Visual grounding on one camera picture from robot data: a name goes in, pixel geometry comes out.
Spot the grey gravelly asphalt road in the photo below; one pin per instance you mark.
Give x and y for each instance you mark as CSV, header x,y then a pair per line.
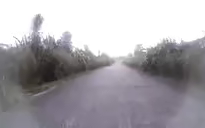
x,y
113,100

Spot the tall roadside bushes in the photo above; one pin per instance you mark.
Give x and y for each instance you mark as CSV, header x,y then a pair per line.
x,y
176,56
40,60

